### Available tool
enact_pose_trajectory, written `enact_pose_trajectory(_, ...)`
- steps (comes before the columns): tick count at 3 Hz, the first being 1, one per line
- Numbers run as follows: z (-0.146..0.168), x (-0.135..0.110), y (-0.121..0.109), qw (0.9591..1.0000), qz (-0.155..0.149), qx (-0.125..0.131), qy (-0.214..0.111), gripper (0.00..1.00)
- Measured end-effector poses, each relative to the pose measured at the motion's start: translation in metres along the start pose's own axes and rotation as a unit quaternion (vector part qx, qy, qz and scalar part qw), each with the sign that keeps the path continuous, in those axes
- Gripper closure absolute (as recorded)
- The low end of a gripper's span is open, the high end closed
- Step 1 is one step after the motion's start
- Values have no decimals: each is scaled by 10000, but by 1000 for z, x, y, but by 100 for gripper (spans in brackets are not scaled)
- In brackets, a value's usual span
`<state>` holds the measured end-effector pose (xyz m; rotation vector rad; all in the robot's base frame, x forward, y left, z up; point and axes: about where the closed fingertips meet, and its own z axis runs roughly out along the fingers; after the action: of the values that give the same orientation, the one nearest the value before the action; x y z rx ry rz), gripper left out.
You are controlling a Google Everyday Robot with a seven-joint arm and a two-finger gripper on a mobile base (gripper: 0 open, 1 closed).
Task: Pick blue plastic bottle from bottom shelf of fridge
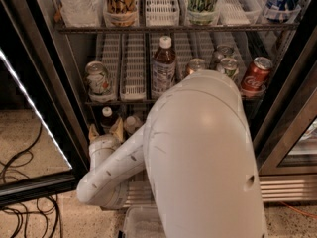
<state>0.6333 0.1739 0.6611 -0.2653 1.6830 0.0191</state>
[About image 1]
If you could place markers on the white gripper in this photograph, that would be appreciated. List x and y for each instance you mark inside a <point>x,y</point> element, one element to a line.
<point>104,140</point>

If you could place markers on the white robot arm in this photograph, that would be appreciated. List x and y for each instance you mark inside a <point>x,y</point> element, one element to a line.
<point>196,149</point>

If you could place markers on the glass fridge door left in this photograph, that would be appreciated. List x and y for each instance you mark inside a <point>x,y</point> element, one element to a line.
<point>43,118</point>

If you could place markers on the glass fridge door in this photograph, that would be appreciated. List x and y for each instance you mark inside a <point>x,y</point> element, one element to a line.
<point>43,118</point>
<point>288,146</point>

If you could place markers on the tall tea bottle middle shelf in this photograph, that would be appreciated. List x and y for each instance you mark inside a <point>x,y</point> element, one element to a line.
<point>163,67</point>

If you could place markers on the gold can middle shelf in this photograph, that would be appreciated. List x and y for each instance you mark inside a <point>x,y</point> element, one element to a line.
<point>194,65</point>

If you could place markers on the clear water bottle top shelf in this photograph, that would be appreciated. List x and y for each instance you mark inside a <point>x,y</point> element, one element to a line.
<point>81,13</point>

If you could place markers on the glass fridge door right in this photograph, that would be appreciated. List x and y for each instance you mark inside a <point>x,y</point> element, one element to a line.
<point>288,146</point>

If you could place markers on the white green can left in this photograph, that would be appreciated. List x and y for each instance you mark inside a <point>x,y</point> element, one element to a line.
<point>98,80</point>

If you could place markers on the white green can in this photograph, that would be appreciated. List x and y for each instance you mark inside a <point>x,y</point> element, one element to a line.
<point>98,80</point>
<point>229,67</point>

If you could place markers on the clear plastic bin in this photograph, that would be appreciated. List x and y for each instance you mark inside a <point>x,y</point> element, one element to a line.
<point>143,222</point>

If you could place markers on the gold lacroix can top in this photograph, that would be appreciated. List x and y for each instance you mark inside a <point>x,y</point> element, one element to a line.
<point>120,13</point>

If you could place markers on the white green can middle front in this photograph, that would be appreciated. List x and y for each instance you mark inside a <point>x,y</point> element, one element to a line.
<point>229,67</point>

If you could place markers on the silver can middle rear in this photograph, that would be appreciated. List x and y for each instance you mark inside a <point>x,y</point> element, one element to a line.
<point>221,51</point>

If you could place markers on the red coca-cola can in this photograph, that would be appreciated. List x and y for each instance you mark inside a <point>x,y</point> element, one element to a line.
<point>256,76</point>

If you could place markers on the green lacroix can top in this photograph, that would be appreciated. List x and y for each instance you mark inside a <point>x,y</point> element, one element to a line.
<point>201,12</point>

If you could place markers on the blue white can top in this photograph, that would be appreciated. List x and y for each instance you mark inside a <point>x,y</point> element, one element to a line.
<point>279,11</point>

